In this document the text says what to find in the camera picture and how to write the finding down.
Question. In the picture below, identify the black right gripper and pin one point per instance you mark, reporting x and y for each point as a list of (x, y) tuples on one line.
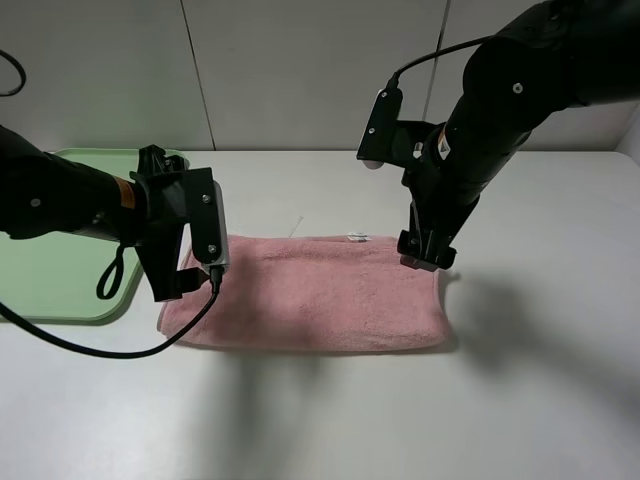
[(437, 214)]

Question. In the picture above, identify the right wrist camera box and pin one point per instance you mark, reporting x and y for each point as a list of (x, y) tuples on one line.
[(376, 144)]

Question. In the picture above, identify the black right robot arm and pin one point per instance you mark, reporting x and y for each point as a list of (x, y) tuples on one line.
[(557, 55)]

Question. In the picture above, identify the pink terry towel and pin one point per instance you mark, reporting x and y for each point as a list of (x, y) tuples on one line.
[(322, 294)]

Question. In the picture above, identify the green plastic tray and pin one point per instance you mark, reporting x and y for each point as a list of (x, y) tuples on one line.
[(75, 280)]

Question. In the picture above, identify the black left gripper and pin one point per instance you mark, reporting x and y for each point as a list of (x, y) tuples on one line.
[(175, 197)]

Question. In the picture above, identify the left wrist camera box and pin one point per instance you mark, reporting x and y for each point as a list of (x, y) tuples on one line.
[(208, 226)]

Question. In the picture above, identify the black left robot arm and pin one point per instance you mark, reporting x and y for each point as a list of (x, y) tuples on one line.
[(172, 215)]

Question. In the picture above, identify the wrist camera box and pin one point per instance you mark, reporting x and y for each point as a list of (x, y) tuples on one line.
[(208, 226), (376, 144)]

